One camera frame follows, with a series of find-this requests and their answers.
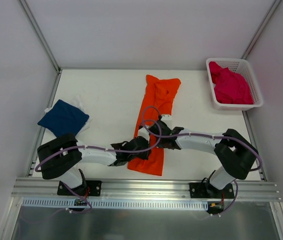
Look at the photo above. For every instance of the magenta t shirt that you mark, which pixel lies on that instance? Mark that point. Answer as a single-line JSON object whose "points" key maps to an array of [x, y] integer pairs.
{"points": [[229, 87]]}

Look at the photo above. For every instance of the white plastic basket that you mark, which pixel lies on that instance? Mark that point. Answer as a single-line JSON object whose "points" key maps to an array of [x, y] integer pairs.
{"points": [[242, 67]]}

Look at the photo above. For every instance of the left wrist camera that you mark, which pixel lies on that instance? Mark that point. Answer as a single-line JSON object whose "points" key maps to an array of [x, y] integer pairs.
{"points": [[142, 132]]}

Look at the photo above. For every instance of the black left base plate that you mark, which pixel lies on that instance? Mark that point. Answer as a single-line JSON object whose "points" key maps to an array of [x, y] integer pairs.
{"points": [[89, 187]]}

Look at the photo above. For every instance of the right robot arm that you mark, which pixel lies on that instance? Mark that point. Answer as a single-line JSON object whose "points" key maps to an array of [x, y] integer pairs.
{"points": [[235, 154]]}

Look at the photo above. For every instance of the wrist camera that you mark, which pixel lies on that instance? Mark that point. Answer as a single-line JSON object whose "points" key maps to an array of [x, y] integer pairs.
{"points": [[167, 119], [142, 132]]}

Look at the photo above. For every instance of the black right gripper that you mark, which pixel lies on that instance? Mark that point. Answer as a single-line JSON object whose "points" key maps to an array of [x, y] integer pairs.
{"points": [[158, 129]]}

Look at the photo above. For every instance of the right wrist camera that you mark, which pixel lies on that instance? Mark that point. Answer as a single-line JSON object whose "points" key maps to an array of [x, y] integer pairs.
{"points": [[167, 119]]}

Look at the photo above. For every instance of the white slotted cable duct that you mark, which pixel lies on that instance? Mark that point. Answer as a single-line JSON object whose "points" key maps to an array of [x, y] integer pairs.
{"points": [[128, 204]]}

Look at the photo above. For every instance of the orange t shirt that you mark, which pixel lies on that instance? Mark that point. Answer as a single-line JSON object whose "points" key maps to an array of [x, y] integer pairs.
{"points": [[158, 99]]}

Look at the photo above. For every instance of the folded navy blue t shirt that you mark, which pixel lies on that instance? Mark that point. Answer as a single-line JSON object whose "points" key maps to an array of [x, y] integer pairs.
{"points": [[62, 118]]}

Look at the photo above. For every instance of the folded white t shirt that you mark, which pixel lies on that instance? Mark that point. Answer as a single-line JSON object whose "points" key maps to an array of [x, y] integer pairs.
{"points": [[81, 107]]}

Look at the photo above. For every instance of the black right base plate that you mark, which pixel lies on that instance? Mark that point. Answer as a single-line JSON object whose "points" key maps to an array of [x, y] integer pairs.
{"points": [[203, 190]]}

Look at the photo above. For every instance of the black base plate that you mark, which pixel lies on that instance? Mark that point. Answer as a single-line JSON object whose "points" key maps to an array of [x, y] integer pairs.
{"points": [[89, 187], [203, 190]]}

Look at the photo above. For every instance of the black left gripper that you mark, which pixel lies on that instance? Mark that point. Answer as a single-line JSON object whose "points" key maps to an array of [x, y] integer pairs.
{"points": [[142, 146]]}

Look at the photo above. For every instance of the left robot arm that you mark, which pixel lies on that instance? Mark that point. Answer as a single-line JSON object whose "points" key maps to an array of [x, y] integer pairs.
{"points": [[58, 159]]}

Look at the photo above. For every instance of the aluminium front rail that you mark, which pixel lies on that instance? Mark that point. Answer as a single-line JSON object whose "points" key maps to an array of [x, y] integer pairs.
{"points": [[134, 189]]}

